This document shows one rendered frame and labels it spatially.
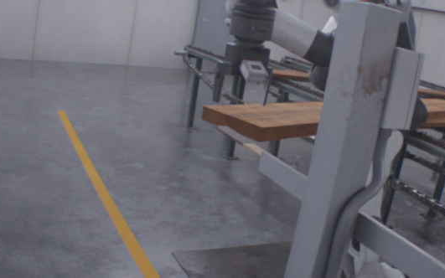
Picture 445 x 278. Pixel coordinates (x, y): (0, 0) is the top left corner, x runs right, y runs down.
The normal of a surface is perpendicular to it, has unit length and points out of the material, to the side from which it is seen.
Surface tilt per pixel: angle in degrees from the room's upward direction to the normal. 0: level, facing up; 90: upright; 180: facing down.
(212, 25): 90
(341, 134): 90
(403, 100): 90
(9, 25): 91
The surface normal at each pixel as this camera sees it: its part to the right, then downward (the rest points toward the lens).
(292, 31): 0.07, 0.04
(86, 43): 0.43, 0.34
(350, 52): -0.88, -0.02
